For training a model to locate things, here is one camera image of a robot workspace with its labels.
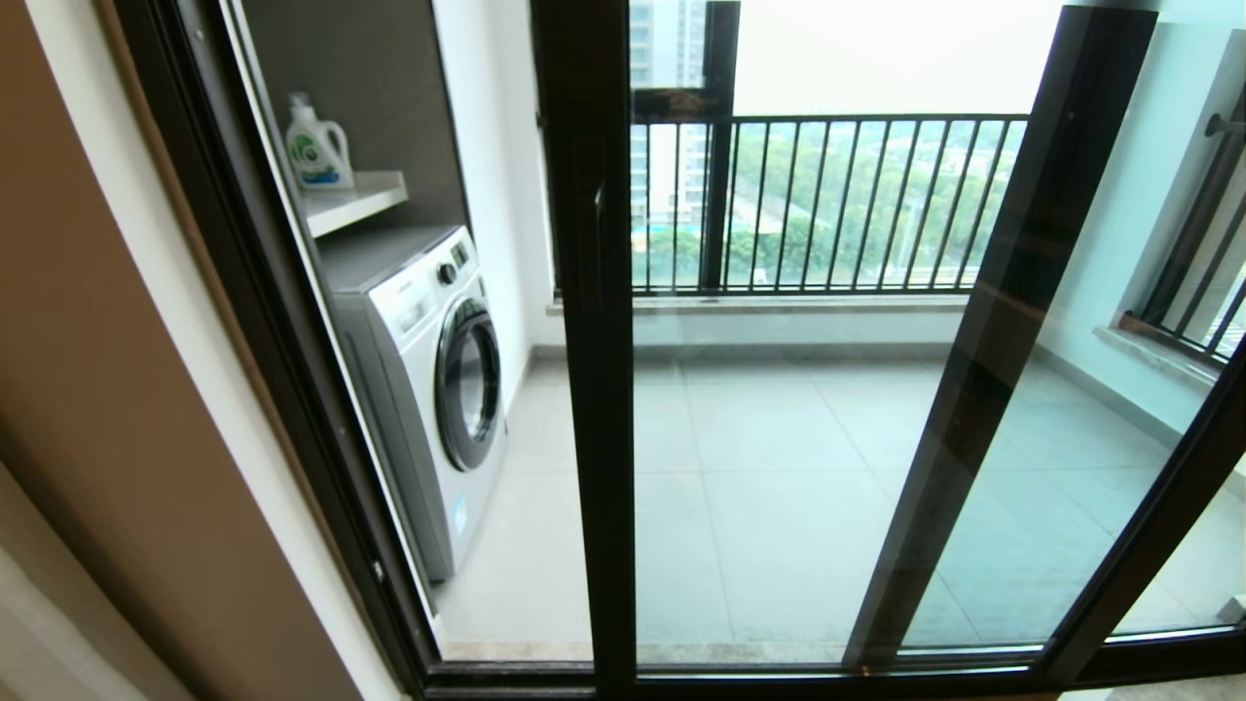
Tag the long stone window sill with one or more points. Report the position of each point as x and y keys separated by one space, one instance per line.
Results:
x=827 y=305

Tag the silver front-load washing machine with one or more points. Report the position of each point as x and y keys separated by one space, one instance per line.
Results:
x=419 y=409

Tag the white shelf board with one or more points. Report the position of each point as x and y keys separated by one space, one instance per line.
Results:
x=352 y=202

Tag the black balcony railing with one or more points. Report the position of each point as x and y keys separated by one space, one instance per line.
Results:
x=876 y=120

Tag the dark brown cabinet panel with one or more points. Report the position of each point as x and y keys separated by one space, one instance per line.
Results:
x=389 y=78

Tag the white detergent bottle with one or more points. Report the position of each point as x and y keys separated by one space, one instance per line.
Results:
x=319 y=158

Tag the black framed glass door panel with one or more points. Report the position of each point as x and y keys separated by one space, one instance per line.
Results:
x=1022 y=292

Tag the short stone window sill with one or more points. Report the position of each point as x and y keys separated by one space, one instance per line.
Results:
x=1168 y=365

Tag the black window frame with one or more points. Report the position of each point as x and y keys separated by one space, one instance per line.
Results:
x=718 y=195

